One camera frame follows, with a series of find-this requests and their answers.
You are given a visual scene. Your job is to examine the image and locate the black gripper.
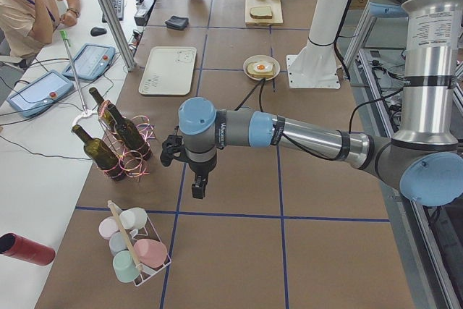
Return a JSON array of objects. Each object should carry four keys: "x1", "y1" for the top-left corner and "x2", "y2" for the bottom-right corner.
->
[{"x1": 188, "y1": 159, "x2": 216, "y2": 198}]

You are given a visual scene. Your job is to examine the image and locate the bread slice with fried egg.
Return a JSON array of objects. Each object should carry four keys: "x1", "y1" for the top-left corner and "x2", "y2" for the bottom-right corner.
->
[{"x1": 247, "y1": 60, "x2": 274, "y2": 78}]

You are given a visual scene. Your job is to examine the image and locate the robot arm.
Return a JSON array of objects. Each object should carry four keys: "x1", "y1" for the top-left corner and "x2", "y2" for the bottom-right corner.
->
[{"x1": 178, "y1": 0, "x2": 462, "y2": 206}]

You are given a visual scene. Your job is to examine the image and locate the cream serving tray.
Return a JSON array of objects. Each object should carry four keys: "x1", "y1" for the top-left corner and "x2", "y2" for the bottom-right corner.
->
[{"x1": 138, "y1": 46, "x2": 197, "y2": 96}]

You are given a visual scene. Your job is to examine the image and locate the white cup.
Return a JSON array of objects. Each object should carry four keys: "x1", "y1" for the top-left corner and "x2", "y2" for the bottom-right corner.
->
[{"x1": 119, "y1": 207, "x2": 148, "y2": 230}]

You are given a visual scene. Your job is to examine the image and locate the green wine bottle middle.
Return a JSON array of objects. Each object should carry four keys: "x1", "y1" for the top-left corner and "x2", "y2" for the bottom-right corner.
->
[{"x1": 107, "y1": 103, "x2": 152, "y2": 160}]

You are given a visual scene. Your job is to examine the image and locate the green wine bottle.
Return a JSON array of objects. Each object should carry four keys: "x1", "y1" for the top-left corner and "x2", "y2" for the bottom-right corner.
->
[
  {"x1": 107, "y1": 103, "x2": 152, "y2": 160},
  {"x1": 89, "y1": 87, "x2": 115, "y2": 132},
  {"x1": 72, "y1": 124, "x2": 126, "y2": 181}
]

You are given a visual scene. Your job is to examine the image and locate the grey blue cup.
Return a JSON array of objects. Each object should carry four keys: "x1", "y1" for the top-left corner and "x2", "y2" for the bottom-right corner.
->
[{"x1": 109, "y1": 232, "x2": 127, "y2": 256}]

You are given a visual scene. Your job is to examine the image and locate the pale pink cup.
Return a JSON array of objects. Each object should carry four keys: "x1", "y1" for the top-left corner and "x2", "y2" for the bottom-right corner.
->
[{"x1": 98, "y1": 216, "x2": 119, "y2": 240}]

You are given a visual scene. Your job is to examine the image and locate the green wine bottle front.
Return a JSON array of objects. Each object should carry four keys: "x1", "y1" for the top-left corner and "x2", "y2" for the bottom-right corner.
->
[{"x1": 72, "y1": 124, "x2": 126, "y2": 181}]

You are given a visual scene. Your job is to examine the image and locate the mint green cup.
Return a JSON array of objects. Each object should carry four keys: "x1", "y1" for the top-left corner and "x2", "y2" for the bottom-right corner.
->
[{"x1": 112, "y1": 250, "x2": 140, "y2": 283}]

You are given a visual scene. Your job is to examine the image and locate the green wine bottle back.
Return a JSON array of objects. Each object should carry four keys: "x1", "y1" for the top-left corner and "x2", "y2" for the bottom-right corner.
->
[{"x1": 89, "y1": 87, "x2": 115, "y2": 132}]

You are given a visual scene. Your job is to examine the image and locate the metal rod stand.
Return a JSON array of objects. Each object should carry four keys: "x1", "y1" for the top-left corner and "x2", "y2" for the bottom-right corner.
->
[{"x1": 59, "y1": 30, "x2": 97, "y2": 126}]

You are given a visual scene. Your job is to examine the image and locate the white plate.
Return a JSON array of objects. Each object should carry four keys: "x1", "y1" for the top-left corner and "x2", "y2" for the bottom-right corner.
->
[{"x1": 243, "y1": 55, "x2": 281, "y2": 80}]

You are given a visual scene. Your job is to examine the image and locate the teach pendant far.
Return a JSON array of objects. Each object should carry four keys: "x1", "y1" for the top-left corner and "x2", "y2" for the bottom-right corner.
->
[{"x1": 72, "y1": 43, "x2": 116, "y2": 82}]

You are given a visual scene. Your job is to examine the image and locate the teach pendant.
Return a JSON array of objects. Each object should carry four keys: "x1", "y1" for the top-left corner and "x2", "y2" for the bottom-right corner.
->
[
  {"x1": 72, "y1": 43, "x2": 116, "y2": 82},
  {"x1": 7, "y1": 70, "x2": 74, "y2": 118}
]

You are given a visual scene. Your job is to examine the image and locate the dark grey folded cloth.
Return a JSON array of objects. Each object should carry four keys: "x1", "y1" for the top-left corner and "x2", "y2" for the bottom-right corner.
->
[{"x1": 165, "y1": 16, "x2": 189, "y2": 30}]

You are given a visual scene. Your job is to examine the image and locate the teach pendant near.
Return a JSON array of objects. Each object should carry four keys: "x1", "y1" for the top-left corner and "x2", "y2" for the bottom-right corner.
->
[{"x1": 7, "y1": 70, "x2": 74, "y2": 118}]

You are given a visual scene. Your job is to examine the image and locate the black computer mouse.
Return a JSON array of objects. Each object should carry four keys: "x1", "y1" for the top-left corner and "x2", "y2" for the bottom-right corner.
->
[{"x1": 90, "y1": 27, "x2": 107, "y2": 37}]

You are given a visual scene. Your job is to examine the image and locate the red cylinder tube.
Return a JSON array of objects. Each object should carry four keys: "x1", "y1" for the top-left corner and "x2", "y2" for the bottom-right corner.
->
[{"x1": 1, "y1": 233, "x2": 56, "y2": 266}]

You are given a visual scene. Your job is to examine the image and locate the wooden cutting board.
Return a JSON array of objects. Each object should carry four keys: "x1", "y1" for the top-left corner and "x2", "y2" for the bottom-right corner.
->
[{"x1": 245, "y1": 0, "x2": 284, "y2": 25}]

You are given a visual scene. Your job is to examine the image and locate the black keyboard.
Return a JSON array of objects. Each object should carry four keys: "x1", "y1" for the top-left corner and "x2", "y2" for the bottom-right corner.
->
[{"x1": 110, "y1": 0, "x2": 125, "y2": 20}]

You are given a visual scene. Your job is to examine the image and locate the seated person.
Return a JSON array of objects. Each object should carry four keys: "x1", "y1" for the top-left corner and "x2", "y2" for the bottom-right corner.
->
[{"x1": 1, "y1": 0, "x2": 81, "y2": 59}]

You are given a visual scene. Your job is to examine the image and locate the white wire cup rack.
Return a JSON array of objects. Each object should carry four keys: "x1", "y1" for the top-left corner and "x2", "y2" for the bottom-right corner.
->
[{"x1": 99, "y1": 200, "x2": 171, "y2": 287}]

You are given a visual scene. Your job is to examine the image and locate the copper wire bottle rack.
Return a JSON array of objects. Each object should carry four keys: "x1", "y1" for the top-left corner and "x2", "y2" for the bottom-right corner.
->
[{"x1": 106, "y1": 100, "x2": 153, "y2": 181}]

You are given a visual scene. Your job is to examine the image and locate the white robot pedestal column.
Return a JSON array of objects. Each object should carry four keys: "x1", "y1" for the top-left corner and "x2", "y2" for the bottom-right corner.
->
[{"x1": 286, "y1": 0, "x2": 349, "y2": 89}]

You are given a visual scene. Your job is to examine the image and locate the aluminium frame post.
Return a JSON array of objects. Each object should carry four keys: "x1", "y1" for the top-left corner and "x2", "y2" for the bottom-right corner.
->
[{"x1": 98, "y1": 0, "x2": 136, "y2": 72}]

